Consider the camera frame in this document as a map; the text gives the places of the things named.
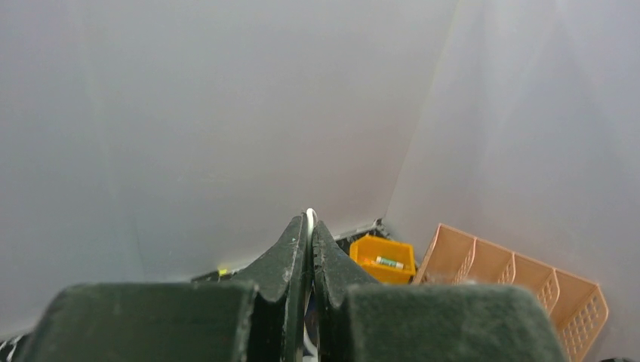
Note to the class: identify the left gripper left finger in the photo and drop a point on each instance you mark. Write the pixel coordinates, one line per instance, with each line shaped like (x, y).
(255, 316)

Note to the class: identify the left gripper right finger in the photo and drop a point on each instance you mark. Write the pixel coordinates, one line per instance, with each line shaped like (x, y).
(361, 319)

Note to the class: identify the green white glue stick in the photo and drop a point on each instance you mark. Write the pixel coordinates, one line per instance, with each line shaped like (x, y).
(389, 263)

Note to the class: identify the yellow plastic bin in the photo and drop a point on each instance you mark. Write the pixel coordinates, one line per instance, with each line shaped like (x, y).
(366, 249)

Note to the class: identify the pink desk organizer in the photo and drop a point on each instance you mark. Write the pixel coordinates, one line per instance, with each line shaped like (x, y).
(575, 305)

